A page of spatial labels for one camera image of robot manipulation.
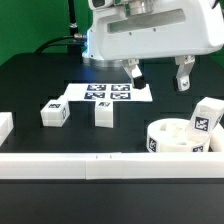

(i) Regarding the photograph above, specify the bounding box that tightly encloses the white left fence bar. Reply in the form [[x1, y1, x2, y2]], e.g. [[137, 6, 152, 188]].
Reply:
[[0, 112, 14, 146]]

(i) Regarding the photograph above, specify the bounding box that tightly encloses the white front fence bar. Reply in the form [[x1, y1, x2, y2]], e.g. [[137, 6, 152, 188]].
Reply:
[[0, 152, 224, 180]]

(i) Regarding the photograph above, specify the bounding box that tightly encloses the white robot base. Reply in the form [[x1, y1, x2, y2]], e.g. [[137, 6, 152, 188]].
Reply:
[[82, 27, 123, 68]]

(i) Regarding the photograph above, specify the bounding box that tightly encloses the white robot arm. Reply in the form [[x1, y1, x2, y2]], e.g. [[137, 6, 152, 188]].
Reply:
[[83, 0, 224, 91]]

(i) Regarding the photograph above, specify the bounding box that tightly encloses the black cable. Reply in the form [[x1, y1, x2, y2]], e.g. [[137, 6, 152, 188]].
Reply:
[[34, 0, 88, 55]]

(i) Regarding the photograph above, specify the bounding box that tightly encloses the white right fence bar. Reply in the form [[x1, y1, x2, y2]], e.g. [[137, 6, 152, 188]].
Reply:
[[210, 124, 224, 152]]

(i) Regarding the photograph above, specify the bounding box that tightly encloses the white fence bar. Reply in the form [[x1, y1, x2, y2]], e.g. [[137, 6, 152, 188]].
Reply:
[[210, 124, 224, 152], [0, 152, 224, 180], [0, 112, 14, 146]]

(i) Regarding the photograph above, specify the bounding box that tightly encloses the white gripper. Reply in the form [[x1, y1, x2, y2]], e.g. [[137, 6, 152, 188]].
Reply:
[[89, 3, 224, 91]]

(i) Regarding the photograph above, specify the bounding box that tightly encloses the white marker sheet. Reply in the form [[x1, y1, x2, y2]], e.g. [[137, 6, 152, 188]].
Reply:
[[64, 83, 153, 102]]

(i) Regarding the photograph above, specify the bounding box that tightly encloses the white round stool seat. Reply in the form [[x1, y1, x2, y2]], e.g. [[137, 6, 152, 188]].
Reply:
[[146, 118, 210, 153]]

